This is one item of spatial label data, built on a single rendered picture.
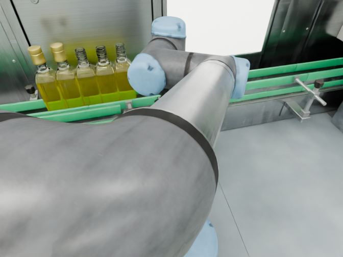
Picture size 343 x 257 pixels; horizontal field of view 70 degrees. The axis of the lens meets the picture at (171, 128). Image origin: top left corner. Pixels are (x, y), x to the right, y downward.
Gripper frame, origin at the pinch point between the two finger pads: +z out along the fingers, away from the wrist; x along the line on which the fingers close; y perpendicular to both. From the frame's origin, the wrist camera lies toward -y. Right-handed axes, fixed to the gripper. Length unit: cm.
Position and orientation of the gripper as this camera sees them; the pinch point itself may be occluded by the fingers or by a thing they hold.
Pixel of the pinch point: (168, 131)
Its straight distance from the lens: 78.2
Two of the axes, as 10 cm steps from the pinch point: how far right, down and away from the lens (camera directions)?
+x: 9.7, -1.6, 1.6
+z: 0.0, 7.2, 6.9
